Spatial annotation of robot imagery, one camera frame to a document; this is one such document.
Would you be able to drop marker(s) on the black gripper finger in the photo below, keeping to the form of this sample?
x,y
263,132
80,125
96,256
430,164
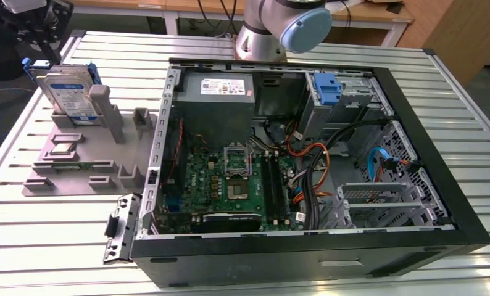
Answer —
x,y
50,49

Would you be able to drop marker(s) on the hard disk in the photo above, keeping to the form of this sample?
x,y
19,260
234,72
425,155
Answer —
x,y
70,95

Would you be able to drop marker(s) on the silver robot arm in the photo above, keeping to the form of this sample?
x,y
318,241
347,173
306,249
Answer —
x,y
261,43

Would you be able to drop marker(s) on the metal disk bay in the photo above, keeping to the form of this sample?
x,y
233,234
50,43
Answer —
x,y
371,185

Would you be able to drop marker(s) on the black office chair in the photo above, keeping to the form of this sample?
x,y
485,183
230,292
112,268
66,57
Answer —
x,y
2,69

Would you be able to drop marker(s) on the silver CPU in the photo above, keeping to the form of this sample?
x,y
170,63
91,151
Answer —
x,y
63,149

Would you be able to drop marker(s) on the grey parts rack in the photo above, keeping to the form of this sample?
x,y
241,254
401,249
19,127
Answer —
x,y
100,148

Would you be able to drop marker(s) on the green RAM stick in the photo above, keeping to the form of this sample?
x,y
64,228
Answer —
x,y
74,166

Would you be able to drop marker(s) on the grey power supply unit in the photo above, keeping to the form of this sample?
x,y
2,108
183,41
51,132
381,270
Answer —
x,y
215,120

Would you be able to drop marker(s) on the green motherboard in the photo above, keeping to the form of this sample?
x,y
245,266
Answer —
x,y
203,182

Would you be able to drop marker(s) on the grey expansion card retainer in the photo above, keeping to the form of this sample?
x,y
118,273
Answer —
x,y
123,234

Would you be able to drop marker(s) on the CPU socket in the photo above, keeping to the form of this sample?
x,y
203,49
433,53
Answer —
x,y
242,189

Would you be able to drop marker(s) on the blue drive bay latch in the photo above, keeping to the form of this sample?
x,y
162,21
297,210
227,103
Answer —
x,y
327,89

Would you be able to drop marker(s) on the black RAM slot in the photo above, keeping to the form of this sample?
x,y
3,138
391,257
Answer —
x,y
269,185

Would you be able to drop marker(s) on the black graphics card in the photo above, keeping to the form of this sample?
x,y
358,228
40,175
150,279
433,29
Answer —
x,y
229,220

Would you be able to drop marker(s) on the metal optical drive cage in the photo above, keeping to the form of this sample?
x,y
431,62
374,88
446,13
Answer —
x,y
351,108

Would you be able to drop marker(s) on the black open PC case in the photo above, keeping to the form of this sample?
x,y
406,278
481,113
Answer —
x,y
269,262

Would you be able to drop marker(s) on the brown wooden cabinet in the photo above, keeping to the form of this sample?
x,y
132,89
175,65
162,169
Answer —
x,y
466,31

